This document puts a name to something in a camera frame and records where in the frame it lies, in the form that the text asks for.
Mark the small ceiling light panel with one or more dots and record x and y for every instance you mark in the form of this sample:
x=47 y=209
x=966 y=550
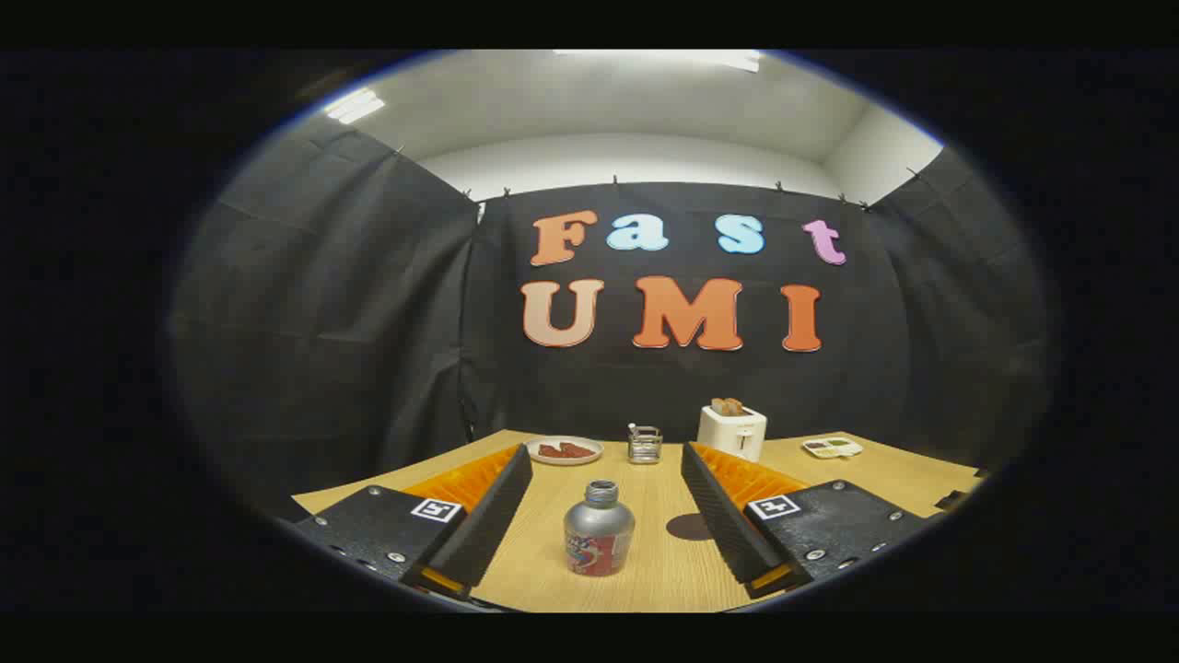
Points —
x=354 y=106

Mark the red meat slices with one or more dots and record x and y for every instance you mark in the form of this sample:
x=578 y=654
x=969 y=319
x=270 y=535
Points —
x=566 y=450

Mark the wooden table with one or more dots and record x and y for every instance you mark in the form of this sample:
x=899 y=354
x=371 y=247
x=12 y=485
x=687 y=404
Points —
x=645 y=497

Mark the silver juice bottle pink label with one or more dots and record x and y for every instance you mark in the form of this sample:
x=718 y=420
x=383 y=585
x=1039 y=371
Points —
x=599 y=534

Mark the toast slices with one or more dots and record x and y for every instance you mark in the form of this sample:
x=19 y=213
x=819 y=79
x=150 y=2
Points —
x=727 y=406

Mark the white toaster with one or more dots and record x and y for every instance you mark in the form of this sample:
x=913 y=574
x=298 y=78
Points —
x=728 y=433

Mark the white plate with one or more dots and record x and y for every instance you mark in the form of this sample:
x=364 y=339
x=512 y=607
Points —
x=564 y=459

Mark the long ceiling light panel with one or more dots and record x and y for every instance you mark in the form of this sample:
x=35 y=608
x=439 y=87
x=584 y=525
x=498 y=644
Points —
x=700 y=58

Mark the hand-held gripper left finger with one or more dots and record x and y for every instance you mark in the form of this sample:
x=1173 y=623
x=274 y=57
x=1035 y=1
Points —
x=488 y=520

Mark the dark brown round coaster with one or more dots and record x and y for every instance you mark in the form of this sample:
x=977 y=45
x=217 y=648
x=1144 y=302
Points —
x=686 y=527

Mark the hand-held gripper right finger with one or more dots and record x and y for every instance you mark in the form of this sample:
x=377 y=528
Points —
x=723 y=520

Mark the small white compartment tray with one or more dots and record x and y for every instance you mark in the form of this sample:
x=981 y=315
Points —
x=832 y=447

